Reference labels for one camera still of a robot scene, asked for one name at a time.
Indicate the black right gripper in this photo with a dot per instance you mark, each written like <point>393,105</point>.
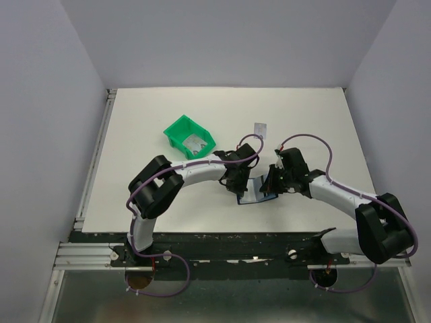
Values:
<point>270,184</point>

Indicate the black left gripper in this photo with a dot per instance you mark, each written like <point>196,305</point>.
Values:
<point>239,190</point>

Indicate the grey striped credit card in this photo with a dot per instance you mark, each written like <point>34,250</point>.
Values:
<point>267,196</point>

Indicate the blue leather card holder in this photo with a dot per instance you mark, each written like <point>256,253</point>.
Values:
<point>251,195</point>

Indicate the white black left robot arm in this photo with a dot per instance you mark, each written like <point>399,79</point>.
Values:
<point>153,190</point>

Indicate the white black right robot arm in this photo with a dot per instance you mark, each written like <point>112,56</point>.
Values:
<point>381,231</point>

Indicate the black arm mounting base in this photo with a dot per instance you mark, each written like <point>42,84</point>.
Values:
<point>228,256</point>

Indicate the silver card on table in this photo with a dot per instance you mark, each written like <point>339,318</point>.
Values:
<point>260,129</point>

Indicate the green plastic bin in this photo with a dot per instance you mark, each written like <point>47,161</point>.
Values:
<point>184,126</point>

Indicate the aluminium table edge rail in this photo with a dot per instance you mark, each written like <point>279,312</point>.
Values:
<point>78,223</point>

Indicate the aluminium front frame rail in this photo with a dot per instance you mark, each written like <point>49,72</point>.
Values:
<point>75,257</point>

